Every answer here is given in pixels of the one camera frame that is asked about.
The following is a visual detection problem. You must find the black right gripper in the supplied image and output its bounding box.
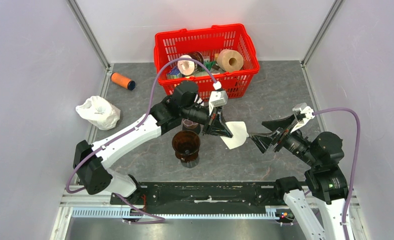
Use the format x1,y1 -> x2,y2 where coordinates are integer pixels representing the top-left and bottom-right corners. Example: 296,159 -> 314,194
247,112 -> 320,167

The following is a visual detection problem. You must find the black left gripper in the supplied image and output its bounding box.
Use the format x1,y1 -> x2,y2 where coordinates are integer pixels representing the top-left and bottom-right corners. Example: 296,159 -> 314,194
181,104 -> 233,139

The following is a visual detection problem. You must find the white paper coffee filter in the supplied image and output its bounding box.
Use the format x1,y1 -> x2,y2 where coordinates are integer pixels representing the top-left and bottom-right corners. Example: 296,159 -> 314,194
220,121 -> 249,150

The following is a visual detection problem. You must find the brown plastic coffee dripper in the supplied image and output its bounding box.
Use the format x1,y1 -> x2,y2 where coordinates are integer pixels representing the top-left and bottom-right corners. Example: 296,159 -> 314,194
172,130 -> 201,163

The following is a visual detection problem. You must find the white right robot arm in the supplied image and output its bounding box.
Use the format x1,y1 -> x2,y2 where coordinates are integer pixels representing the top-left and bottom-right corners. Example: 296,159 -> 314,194
249,112 -> 354,240

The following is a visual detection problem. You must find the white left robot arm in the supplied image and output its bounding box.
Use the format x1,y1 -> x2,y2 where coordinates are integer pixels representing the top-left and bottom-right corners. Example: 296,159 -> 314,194
73,80 -> 233,204

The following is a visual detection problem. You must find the red and black coffee server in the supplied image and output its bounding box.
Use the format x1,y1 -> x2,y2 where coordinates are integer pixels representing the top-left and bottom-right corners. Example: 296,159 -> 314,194
182,119 -> 201,135

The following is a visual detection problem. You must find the small glass measuring beaker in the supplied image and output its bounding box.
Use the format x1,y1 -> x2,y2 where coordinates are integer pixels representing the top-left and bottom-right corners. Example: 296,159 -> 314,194
180,158 -> 200,169

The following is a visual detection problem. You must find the green packet in basket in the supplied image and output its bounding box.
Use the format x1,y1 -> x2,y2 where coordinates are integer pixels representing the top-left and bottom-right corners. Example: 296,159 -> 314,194
204,60 -> 221,74

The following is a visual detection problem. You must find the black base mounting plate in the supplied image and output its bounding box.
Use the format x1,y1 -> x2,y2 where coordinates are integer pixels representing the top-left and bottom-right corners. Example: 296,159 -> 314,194
126,181 -> 285,215

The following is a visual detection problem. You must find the beige tape roll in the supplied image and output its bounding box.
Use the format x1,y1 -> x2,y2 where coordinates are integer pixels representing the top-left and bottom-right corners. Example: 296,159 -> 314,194
216,49 -> 244,73

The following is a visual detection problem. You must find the blue small box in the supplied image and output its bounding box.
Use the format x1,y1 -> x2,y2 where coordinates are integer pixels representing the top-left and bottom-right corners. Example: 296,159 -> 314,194
166,66 -> 183,80

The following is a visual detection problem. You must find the red plastic shopping basket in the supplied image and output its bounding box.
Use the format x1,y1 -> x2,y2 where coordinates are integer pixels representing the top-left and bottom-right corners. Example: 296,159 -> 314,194
154,23 -> 260,99

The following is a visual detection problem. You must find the orange cylindrical bottle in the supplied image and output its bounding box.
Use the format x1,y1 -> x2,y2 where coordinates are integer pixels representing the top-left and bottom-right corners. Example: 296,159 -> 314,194
110,72 -> 136,91

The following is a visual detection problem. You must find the white crumpled plastic bag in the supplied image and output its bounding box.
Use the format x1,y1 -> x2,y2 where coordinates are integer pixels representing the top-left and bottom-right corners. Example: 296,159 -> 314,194
75,95 -> 121,131

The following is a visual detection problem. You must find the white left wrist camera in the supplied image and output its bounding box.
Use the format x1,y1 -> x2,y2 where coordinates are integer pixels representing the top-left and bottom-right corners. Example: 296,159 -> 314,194
208,81 -> 228,114

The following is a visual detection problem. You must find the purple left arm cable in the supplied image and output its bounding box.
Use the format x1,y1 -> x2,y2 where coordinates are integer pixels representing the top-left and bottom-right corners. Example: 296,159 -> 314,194
65,56 -> 221,195

